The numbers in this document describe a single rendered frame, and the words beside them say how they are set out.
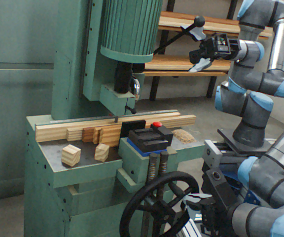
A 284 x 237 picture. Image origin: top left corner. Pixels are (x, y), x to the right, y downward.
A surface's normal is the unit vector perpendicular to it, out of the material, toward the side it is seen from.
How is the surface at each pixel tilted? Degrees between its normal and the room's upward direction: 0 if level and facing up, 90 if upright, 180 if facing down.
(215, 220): 61
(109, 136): 90
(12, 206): 0
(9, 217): 0
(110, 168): 90
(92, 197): 90
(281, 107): 90
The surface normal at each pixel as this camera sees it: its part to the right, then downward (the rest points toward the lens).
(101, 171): 0.51, 0.43
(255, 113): -0.35, 0.36
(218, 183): 0.32, -0.56
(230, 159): 0.25, 0.43
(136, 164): -0.84, 0.08
